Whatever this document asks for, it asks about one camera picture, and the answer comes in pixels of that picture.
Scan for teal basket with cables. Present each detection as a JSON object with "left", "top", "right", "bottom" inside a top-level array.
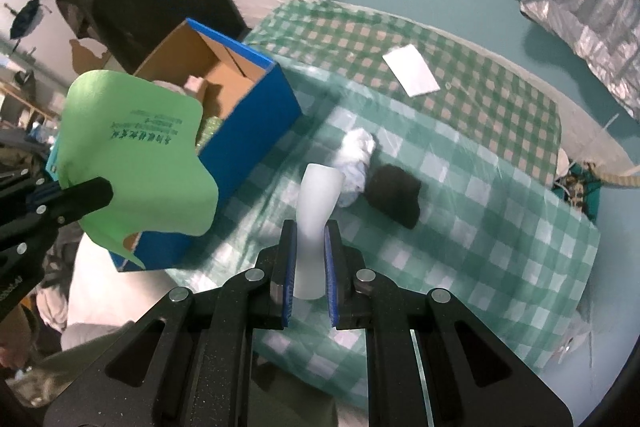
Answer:
[{"left": 552, "top": 165, "right": 602, "bottom": 223}]

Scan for light green cloth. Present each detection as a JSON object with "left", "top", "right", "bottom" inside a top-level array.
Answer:
[{"left": 55, "top": 70, "right": 218, "bottom": 269}]

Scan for black umbrella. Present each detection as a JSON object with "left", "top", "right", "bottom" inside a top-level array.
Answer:
[{"left": 6, "top": 0, "right": 40, "bottom": 40}]

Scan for silver foil curtain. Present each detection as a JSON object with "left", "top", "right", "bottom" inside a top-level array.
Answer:
[{"left": 521, "top": 0, "right": 639, "bottom": 119}]

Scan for black soft cloth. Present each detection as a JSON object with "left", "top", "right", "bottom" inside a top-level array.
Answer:
[{"left": 363, "top": 165, "right": 422, "bottom": 230}]

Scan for braided rope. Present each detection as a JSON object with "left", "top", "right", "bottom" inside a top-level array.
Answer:
[{"left": 591, "top": 160, "right": 640, "bottom": 189}]

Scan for pink patterned cloth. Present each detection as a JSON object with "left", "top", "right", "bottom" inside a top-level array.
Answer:
[{"left": 182, "top": 75, "right": 208, "bottom": 104}]

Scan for person's left hand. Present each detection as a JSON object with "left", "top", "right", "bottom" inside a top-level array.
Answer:
[{"left": 0, "top": 305, "right": 39, "bottom": 369}]

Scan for white cloth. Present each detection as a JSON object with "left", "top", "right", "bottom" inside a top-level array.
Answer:
[{"left": 332, "top": 128, "right": 376, "bottom": 208}]

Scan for green glitter sponge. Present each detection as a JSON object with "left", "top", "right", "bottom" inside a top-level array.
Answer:
[{"left": 195, "top": 116, "right": 224, "bottom": 155}]

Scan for blue cardboard box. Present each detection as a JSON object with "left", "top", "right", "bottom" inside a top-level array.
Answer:
[{"left": 112, "top": 20, "right": 302, "bottom": 271}]

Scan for green checkered tablecloth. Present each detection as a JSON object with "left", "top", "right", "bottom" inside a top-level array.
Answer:
[{"left": 171, "top": 1, "right": 600, "bottom": 369}]

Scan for white paper card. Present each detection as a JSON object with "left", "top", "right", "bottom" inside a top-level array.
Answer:
[{"left": 383, "top": 44, "right": 440, "bottom": 98}]

